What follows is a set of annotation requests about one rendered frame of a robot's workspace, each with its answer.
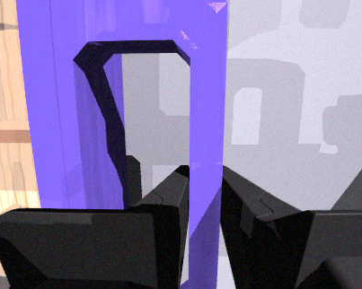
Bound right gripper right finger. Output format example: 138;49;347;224
220;165;362;289

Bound purple wooden maze board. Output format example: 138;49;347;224
0;0;228;289

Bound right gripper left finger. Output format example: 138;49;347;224
0;165;190;289

